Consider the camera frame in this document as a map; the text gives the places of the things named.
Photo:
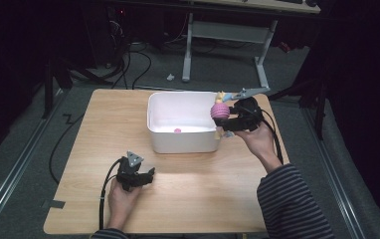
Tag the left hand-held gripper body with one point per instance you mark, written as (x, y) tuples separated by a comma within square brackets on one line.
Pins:
[(129, 172)]

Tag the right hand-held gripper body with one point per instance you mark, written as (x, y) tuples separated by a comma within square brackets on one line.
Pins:
[(249, 114)]

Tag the white plastic bin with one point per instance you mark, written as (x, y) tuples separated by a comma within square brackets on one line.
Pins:
[(181, 116)]

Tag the pink bone toy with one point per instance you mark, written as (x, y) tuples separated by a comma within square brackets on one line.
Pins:
[(177, 130)]

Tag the person's right hand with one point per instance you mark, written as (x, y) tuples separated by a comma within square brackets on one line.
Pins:
[(257, 142)]

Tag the person's left hand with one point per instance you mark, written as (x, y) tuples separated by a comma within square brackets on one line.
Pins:
[(121, 202)]

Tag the black metal stand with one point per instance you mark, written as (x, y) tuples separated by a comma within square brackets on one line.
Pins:
[(50, 86), (319, 106)]

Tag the white paper scrap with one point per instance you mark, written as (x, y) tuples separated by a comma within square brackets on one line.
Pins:
[(170, 77)]

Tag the small red object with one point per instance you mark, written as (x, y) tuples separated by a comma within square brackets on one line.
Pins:
[(284, 47)]

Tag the desk with white legs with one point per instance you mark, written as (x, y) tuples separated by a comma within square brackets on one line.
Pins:
[(226, 33)]

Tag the grey tape piece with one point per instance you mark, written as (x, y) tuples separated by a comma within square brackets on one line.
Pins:
[(57, 204)]

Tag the dark computer tower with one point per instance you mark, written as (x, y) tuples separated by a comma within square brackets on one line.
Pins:
[(116, 36)]

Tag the metal floor rail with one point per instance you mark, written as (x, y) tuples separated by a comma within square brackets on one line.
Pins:
[(334, 159), (19, 166)]

